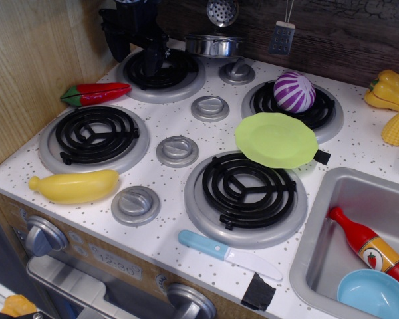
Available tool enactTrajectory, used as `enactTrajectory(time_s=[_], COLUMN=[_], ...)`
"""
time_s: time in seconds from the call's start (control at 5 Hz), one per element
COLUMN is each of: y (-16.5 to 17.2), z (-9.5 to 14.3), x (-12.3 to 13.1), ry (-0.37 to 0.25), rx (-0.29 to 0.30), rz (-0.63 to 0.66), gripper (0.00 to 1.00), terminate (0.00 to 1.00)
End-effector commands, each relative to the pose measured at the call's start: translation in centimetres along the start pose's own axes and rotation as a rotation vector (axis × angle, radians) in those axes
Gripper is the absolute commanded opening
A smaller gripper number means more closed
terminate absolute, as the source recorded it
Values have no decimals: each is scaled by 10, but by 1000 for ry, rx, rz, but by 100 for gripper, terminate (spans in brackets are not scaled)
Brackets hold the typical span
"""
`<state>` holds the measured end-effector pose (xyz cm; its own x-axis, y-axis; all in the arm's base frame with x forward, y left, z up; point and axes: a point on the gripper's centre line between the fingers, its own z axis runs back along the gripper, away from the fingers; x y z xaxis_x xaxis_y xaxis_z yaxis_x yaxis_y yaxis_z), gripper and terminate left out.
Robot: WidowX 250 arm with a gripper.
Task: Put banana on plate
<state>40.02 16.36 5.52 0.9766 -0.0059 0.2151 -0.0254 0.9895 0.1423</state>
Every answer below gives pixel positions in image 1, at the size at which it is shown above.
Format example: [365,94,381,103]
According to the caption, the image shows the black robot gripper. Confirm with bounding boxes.
[99,1,172,88]

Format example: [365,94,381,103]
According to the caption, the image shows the silver oven knob right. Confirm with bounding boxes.
[167,283,217,319]

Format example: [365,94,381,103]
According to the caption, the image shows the yellow toy corn piece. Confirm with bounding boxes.
[381,113,399,146]

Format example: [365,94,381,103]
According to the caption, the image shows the stove burner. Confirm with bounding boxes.
[116,49,205,104]
[241,81,344,144]
[184,152,307,249]
[39,106,150,174]

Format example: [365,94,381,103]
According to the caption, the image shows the green plastic plate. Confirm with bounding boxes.
[235,112,319,169]

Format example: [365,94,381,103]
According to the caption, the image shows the silver stove knob back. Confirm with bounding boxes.
[219,58,255,85]

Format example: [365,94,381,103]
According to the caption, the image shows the back right stove burner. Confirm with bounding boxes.
[241,81,344,144]

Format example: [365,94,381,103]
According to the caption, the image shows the silver oven door handle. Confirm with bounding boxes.
[25,255,127,319]

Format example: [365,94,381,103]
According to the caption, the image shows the blue handled toy knife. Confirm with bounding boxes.
[178,230,283,281]

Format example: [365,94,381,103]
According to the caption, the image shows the front left stove burner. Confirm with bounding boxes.
[39,106,150,174]

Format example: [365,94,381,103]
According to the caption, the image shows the black tape piece front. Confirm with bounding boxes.
[241,273,276,311]

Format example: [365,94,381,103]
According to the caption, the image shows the silver metal sink basin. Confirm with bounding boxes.
[289,168,399,318]

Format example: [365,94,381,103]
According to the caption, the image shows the silver metal pot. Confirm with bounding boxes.
[185,33,245,58]

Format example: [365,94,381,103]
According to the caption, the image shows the silver stove knob upper middle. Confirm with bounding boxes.
[190,96,229,122]

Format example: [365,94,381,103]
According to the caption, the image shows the back left stove burner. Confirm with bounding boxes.
[116,49,205,104]

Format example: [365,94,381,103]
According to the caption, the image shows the yellow object bottom left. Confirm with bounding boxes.
[0,294,37,318]

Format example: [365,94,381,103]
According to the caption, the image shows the black tape piece by plate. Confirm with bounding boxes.
[313,150,331,165]

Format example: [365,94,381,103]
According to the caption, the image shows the light blue plastic bowl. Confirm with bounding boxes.
[336,269,399,318]

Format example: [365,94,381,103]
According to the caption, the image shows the purple striped toy onion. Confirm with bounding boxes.
[273,71,316,114]

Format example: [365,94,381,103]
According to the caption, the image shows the silver oven knob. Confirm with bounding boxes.
[167,283,217,319]
[25,215,69,257]

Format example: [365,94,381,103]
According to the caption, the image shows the yellow toy banana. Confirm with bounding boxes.
[28,169,119,204]

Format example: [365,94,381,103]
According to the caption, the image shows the red toy chili pepper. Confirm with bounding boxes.
[60,82,132,107]

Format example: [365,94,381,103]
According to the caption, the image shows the silver stove knob front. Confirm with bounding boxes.
[111,186,161,227]

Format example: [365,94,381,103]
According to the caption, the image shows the silver stove knob lower middle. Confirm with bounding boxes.
[156,136,200,168]

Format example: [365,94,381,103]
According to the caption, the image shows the silver oven knob left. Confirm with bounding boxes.
[25,215,69,257]

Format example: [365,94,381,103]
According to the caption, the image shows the oven clock display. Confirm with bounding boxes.
[88,243,142,280]

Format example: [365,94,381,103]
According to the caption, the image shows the silver stove knob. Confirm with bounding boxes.
[190,96,229,122]
[111,186,161,227]
[156,136,200,168]
[219,58,255,85]

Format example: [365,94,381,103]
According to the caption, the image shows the hanging metal strainer ladle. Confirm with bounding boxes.
[206,0,239,27]

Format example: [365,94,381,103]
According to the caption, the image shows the front right stove burner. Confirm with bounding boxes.
[184,152,307,249]

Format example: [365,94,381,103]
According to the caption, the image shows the red toy sauce bottle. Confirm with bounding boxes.
[329,207,399,282]

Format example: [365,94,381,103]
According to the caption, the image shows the yellow toy bell pepper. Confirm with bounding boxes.
[364,70,399,112]

